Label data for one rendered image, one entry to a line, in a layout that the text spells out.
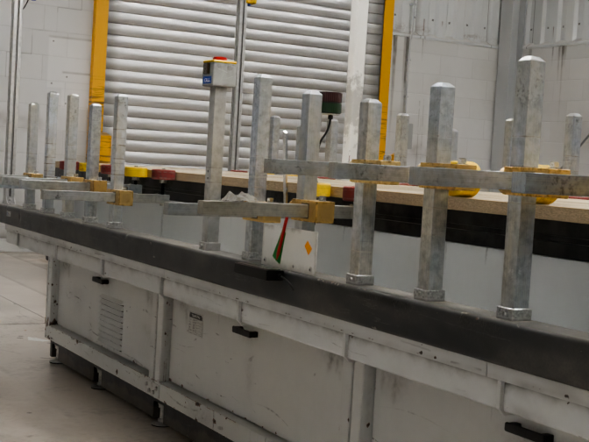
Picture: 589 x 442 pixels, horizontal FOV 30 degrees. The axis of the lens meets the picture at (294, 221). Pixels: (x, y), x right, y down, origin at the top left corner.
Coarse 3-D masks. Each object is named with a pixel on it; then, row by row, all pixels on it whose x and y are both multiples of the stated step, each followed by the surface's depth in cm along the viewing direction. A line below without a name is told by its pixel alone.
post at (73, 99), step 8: (72, 96) 407; (72, 104) 408; (72, 112) 408; (72, 120) 408; (72, 128) 408; (72, 136) 408; (72, 144) 409; (72, 152) 409; (64, 160) 411; (72, 160) 409; (64, 168) 411; (72, 168) 409; (64, 200) 410; (64, 208) 410; (72, 208) 411
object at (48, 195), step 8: (48, 192) 351; (56, 192) 352; (64, 192) 353; (72, 192) 354; (80, 192) 356; (88, 192) 357; (96, 192) 359; (104, 192) 360; (112, 192) 364; (72, 200) 355; (80, 200) 356; (88, 200) 357; (96, 200) 359; (104, 200) 360; (112, 200) 362; (136, 200) 366; (144, 200) 367; (152, 200) 368; (160, 200) 370; (168, 200) 371
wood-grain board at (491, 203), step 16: (176, 176) 372; (192, 176) 361; (224, 176) 340; (240, 176) 353; (272, 176) 398; (288, 176) 427; (336, 192) 284; (384, 192) 265; (400, 192) 259; (416, 192) 268; (480, 192) 323; (448, 208) 243; (464, 208) 238; (480, 208) 233; (496, 208) 229; (544, 208) 216; (560, 208) 213; (576, 208) 209
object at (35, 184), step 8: (24, 184) 372; (32, 184) 373; (40, 184) 375; (48, 184) 376; (56, 184) 377; (64, 184) 379; (72, 184) 380; (80, 184) 382; (88, 184) 383; (128, 184) 390; (136, 192) 392
